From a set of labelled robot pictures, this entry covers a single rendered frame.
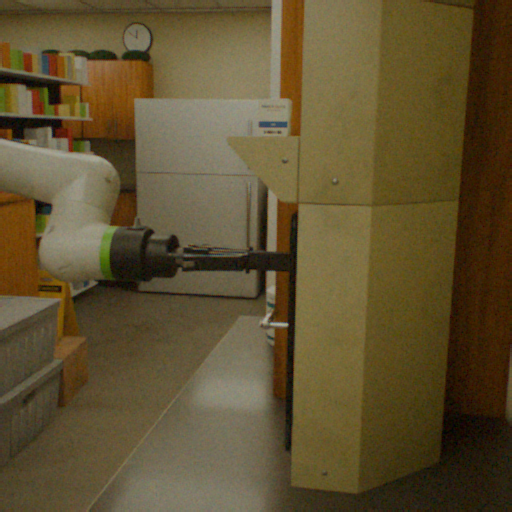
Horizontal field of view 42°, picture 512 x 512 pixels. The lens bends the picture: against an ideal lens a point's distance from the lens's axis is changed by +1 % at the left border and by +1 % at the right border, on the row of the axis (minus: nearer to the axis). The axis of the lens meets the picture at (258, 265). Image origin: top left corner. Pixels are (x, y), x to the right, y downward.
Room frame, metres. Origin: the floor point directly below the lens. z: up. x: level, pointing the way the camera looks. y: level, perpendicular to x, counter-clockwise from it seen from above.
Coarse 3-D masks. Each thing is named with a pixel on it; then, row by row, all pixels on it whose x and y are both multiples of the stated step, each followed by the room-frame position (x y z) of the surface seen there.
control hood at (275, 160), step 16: (240, 144) 1.04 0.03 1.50; (256, 144) 1.03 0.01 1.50; (272, 144) 1.03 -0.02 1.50; (288, 144) 1.02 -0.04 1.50; (256, 160) 1.03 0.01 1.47; (272, 160) 1.03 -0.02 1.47; (288, 160) 1.02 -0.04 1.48; (272, 176) 1.03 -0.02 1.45; (288, 176) 1.02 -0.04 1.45; (288, 192) 1.02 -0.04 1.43
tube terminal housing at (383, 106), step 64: (320, 0) 1.02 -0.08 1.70; (384, 0) 1.00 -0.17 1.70; (320, 64) 1.02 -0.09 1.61; (384, 64) 1.01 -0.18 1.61; (448, 64) 1.08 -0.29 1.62; (320, 128) 1.01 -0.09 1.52; (384, 128) 1.01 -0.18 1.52; (448, 128) 1.09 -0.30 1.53; (320, 192) 1.01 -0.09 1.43; (384, 192) 1.01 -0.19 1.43; (448, 192) 1.10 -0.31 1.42; (320, 256) 1.01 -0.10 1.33; (384, 256) 1.02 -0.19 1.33; (448, 256) 1.10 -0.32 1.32; (320, 320) 1.01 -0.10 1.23; (384, 320) 1.02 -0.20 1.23; (448, 320) 1.11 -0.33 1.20; (320, 384) 1.01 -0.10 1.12; (384, 384) 1.03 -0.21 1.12; (320, 448) 1.01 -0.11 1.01; (384, 448) 1.03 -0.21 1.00
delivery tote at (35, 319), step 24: (0, 312) 3.09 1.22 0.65; (24, 312) 3.09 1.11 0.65; (48, 312) 3.22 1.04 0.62; (0, 336) 2.80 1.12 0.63; (24, 336) 3.02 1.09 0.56; (48, 336) 3.25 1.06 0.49; (0, 360) 2.83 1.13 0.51; (24, 360) 3.03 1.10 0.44; (48, 360) 3.27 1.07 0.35; (0, 384) 2.84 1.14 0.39
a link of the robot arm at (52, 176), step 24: (0, 144) 1.15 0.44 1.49; (24, 144) 1.18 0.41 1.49; (0, 168) 1.14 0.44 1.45; (24, 168) 1.14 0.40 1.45; (48, 168) 1.15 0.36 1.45; (72, 168) 1.16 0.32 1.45; (96, 168) 1.17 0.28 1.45; (24, 192) 1.16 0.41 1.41; (48, 192) 1.15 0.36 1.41; (72, 192) 1.14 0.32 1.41; (96, 192) 1.15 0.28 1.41
